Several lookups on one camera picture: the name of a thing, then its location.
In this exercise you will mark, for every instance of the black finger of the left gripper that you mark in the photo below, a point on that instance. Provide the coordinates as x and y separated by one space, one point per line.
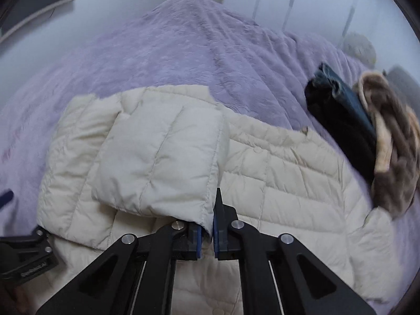
6 197

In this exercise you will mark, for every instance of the cream quilted puffer jacket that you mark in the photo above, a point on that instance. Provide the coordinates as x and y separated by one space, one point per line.
134 161

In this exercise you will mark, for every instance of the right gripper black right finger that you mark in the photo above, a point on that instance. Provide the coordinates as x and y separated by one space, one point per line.
279 275

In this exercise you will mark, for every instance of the brown and cream fleece garment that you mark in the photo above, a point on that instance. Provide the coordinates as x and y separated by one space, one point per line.
396 169

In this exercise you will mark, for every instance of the purple fleece bed blanket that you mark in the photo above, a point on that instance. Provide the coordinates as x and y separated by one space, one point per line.
248 69

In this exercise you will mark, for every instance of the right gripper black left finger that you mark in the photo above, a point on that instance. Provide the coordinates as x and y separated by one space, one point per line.
135 275

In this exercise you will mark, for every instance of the folded dark blue jeans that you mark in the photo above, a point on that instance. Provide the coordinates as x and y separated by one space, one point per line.
338 109

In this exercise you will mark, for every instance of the grey quilted headboard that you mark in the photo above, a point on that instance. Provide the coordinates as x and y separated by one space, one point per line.
405 86

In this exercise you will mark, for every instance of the round floral cushion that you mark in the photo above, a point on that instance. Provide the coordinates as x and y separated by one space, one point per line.
360 47

